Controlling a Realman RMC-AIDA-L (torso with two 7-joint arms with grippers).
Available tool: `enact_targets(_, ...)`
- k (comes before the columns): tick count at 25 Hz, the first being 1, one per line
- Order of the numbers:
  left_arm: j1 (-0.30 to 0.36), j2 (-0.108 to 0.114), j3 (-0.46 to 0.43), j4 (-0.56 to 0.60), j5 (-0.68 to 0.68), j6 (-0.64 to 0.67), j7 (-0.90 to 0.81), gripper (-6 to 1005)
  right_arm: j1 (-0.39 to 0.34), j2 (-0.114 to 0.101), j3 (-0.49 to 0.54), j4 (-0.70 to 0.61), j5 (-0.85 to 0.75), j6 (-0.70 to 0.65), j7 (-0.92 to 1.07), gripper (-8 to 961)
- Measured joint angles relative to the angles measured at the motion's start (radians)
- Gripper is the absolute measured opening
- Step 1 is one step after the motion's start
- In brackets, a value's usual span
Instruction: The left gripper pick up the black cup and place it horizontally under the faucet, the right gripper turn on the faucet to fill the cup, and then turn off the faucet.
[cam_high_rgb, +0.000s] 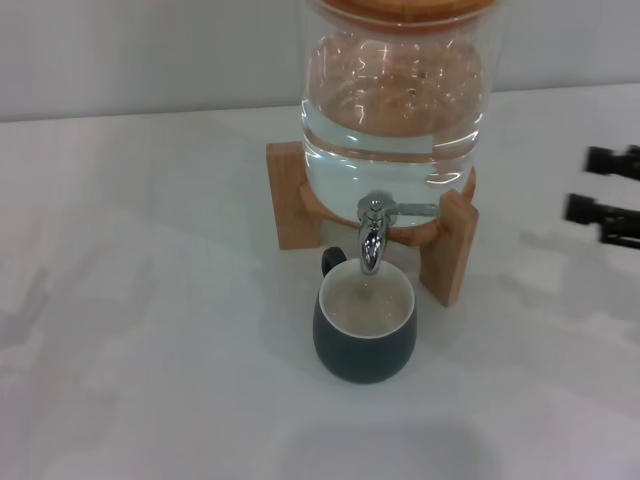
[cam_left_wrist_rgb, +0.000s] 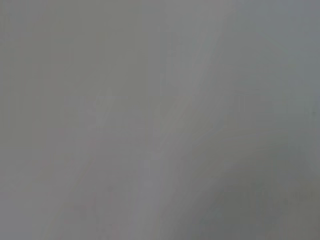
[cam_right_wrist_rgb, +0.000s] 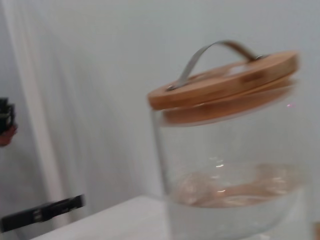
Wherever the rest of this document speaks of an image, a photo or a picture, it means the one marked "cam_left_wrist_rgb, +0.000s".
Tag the white tablecloth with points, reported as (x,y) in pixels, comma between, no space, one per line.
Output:
(160,120)

